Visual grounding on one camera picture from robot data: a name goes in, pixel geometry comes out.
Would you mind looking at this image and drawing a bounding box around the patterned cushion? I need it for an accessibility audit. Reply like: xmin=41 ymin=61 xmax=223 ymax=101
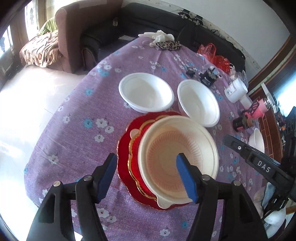
xmin=19 ymin=30 xmax=62 ymax=68

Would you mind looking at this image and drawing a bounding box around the red gold-rimmed plate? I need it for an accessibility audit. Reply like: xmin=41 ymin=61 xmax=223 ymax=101
xmin=117 ymin=111 xmax=184 ymax=211

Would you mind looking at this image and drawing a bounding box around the red plate with round sticker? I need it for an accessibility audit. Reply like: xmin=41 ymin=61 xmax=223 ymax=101
xmin=127 ymin=115 xmax=168 ymax=201

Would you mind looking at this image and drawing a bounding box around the red plastic bag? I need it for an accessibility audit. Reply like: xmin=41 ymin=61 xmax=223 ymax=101
xmin=197 ymin=43 xmax=230 ymax=74

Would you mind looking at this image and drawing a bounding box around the purple floral tablecloth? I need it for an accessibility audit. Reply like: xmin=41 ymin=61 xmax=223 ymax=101
xmin=23 ymin=37 xmax=266 ymax=241

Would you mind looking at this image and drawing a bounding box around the black electronic device with cables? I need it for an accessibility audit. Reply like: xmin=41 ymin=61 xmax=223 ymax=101
xmin=186 ymin=66 xmax=219 ymax=88

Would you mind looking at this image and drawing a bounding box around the large white bowl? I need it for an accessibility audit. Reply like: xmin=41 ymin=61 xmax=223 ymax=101
xmin=177 ymin=79 xmax=220 ymax=128

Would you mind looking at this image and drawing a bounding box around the white plastic jar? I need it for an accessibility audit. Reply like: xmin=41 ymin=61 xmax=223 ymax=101
xmin=224 ymin=78 xmax=248 ymax=103

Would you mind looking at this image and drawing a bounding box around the dark wooden cabinet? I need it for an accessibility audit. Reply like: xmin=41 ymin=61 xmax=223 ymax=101
xmin=248 ymin=36 xmax=295 ymax=161

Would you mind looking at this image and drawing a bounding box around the small white cup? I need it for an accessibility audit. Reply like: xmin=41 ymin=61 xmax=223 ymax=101
xmin=248 ymin=128 xmax=265 ymax=153

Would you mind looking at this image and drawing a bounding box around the small white bowl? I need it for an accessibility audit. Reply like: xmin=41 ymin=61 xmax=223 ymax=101
xmin=118 ymin=73 xmax=175 ymax=113

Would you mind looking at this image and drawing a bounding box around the leopard print cloth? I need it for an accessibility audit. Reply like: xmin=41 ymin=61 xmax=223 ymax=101
xmin=156 ymin=41 xmax=182 ymax=51

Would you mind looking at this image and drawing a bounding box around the beige bowl with tab handle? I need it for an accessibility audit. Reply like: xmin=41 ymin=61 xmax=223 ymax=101
xmin=127 ymin=115 xmax=219 ymax=210

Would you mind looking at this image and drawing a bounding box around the pink bottle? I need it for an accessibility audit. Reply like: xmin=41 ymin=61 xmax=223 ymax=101
xmin=242 ymin=98 xmax=270 ymax=120

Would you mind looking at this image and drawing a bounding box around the white glove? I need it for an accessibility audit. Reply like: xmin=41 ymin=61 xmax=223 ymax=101
xmin=138 ymin=30 xmax=175 ymax=47

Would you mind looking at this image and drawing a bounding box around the brown armchair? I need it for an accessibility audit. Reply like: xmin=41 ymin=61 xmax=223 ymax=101
xmin=55 ymin=1 xmax=123 ymax=73

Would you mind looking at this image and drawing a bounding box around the black sofa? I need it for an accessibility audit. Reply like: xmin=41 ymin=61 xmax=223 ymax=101
xmin=80 ymin=3 xmax=245 ymax=71

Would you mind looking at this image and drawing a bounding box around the black handheld device DAS label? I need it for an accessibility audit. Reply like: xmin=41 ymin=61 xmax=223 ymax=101
xmin=223 ymin=107 xmax=295 ymax=218

